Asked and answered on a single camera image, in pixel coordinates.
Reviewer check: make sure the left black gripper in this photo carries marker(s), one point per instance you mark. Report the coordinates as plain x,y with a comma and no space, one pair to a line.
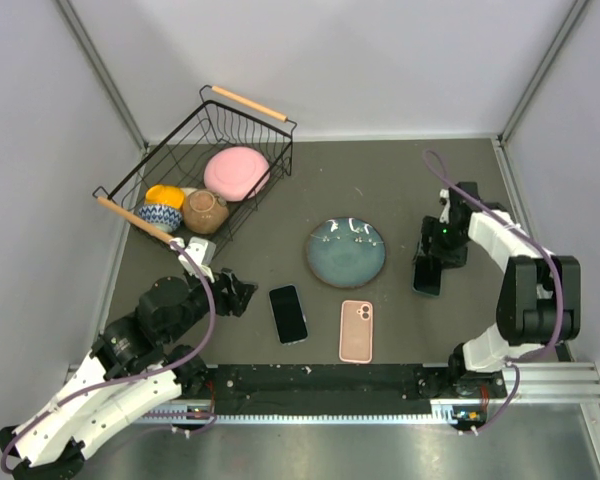
236,300

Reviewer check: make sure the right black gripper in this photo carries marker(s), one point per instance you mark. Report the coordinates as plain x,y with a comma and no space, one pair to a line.
450,258

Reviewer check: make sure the black phone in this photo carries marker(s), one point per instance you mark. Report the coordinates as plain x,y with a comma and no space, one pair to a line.
427,273

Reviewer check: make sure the clear phone case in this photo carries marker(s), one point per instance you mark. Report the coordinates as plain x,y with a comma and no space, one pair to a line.
304,317

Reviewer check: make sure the blue phone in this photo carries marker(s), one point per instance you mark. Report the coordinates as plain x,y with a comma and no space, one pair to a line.
288,314

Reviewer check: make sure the pink phone case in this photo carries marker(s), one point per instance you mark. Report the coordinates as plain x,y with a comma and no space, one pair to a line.
356,332

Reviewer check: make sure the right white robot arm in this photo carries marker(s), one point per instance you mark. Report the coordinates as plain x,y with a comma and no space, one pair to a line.
539,302

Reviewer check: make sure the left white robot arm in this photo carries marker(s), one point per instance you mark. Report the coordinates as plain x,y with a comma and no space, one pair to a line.
135,365

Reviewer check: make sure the brown ceramic bowl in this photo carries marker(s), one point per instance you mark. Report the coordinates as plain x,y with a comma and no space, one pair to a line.
204,212

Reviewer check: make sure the blue ceramic plate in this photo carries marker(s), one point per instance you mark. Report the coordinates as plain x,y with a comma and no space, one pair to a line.
345,252

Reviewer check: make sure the blue patterned bowl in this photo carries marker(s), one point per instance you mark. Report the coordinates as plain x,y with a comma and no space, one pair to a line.
163,217

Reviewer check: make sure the pink plate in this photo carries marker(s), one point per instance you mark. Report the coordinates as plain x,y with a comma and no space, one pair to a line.
236,173

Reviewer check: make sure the yellow bowl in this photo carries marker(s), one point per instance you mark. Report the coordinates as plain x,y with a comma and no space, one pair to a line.
168,195

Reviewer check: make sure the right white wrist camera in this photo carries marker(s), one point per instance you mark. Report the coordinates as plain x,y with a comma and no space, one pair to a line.
444,200

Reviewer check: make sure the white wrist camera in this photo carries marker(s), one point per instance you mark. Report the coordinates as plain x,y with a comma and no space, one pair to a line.
202,252
444,200

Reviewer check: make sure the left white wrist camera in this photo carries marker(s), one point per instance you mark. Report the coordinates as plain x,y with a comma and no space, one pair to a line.
202,252

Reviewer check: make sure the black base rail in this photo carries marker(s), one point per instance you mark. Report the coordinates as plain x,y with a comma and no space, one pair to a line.
328,389

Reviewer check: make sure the black wire basket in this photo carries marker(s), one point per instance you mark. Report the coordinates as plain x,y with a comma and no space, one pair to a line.
223,120

